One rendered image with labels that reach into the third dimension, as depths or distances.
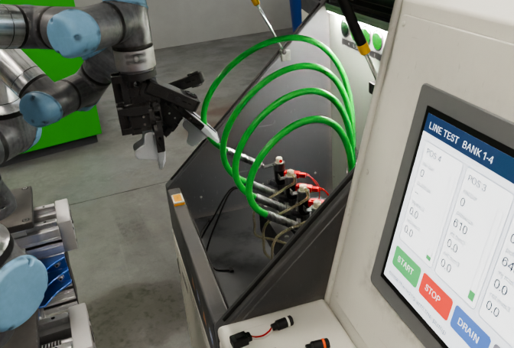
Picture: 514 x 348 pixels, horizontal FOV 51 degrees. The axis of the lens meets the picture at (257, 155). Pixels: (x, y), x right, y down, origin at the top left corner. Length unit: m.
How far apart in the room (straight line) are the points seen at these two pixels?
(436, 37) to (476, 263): 0.32
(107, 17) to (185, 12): 6.96
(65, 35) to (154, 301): 1.99
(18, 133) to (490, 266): 1.17
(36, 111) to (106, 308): 1.74
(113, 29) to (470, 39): 0.57
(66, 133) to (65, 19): 3.73
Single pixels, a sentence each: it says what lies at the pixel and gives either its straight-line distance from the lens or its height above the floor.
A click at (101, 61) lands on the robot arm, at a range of 1.23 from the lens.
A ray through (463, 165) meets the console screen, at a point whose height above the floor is 1.37.
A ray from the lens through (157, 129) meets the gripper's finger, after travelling 1.06.
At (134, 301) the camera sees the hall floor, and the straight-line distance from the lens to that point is 2.79.
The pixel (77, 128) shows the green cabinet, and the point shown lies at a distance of 4.65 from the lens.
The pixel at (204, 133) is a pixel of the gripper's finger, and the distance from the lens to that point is 1.22.
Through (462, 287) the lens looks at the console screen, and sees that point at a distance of 0.76.
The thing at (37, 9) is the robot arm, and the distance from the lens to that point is 1.04.
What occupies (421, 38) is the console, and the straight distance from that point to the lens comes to 0.86.
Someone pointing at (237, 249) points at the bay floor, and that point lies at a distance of 1.54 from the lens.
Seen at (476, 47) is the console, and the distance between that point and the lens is 0.76.
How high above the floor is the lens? 1.69
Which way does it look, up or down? 24 degrees down
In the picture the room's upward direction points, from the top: 5 degrees counter-clockwise
